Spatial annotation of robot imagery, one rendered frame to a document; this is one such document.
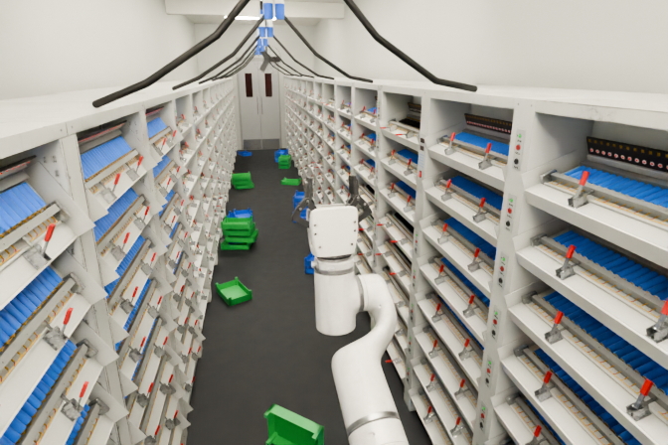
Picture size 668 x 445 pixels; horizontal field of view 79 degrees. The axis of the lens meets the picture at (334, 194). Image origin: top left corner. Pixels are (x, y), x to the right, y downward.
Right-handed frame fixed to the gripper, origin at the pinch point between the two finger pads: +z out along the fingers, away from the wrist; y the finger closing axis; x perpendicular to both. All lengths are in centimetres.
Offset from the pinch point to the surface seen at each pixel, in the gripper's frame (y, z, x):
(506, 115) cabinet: 87, 16, -58
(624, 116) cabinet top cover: 62, 11, 11
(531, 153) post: 65, 3, -19
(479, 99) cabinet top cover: 66, 21, -46
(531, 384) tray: 66, -68, -17
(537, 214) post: 70, -16, -22
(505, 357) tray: 67, -66, -30
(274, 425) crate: -3, -139, -118
